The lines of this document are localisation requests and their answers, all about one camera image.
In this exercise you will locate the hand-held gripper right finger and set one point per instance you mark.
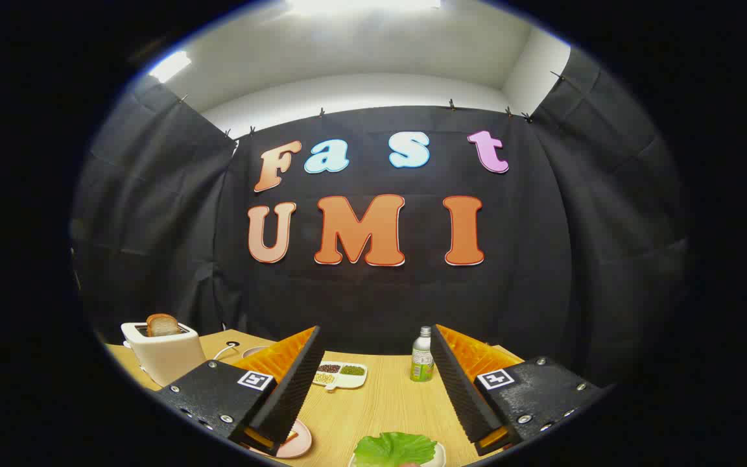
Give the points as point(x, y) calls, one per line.
point(461, 395)

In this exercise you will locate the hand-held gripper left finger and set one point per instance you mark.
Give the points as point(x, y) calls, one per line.
point(292, 395)

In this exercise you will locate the green lettuce leaf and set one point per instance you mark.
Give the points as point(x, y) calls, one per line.
point(393, 449)

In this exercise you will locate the toasted bread slice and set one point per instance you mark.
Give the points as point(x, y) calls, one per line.
point(163, 325)

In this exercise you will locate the pile of yellow soybeans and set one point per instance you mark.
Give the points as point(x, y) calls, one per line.
point(323, 378)

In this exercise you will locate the pile of dark red beans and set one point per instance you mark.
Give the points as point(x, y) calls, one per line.
point(328, 368)

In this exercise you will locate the pink plate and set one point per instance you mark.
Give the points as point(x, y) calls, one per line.
point(299, 442)

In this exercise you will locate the green label metal bottle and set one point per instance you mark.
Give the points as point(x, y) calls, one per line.
point(422, 363)

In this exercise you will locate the white divided dish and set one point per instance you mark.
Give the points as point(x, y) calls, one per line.
point(347, 381)

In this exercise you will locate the pale grey round plate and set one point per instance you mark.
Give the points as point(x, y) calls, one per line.
point(254, 351)

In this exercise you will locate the white plate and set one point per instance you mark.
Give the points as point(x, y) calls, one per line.
point(441, 455)

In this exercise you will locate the pile of green beans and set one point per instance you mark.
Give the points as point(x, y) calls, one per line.
point(352, 370)

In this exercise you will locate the black backdrop cloth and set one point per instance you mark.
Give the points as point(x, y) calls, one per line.
point(373, 298)

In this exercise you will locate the white toaster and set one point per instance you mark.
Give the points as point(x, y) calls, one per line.
point(166, 360)

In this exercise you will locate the ceiling light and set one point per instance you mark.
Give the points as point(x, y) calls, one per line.
point(169, 65)
point(360, 5)

